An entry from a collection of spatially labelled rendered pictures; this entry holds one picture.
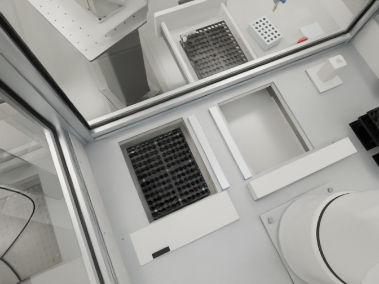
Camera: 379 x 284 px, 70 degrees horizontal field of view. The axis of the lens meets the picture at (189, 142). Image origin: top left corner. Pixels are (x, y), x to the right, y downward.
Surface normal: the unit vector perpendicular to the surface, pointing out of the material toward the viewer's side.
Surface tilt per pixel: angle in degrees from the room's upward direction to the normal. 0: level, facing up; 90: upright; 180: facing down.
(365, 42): 90
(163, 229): 0
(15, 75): 90
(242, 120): 0
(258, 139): 0
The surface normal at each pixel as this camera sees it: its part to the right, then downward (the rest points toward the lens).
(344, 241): -0.91, 0.20
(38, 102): 0.41, 0.87
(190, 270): 0.05, -0.33
